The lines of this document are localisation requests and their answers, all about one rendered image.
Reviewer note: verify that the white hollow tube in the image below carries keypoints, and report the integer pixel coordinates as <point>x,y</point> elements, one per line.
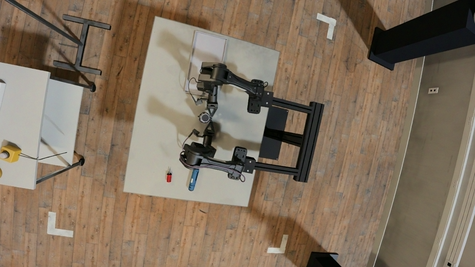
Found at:
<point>204,117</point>

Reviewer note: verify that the red screwdriver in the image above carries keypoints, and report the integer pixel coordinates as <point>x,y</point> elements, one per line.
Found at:
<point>169,176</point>

